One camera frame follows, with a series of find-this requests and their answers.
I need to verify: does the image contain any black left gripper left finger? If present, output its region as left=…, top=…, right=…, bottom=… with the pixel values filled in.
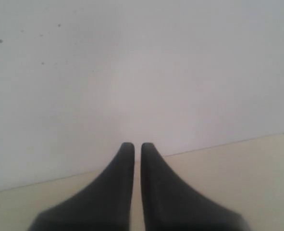
left=29, top=142, right=135, bottom=231

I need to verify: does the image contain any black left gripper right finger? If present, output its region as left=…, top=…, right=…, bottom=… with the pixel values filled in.
left=141, top=142, right=251, bottom=231

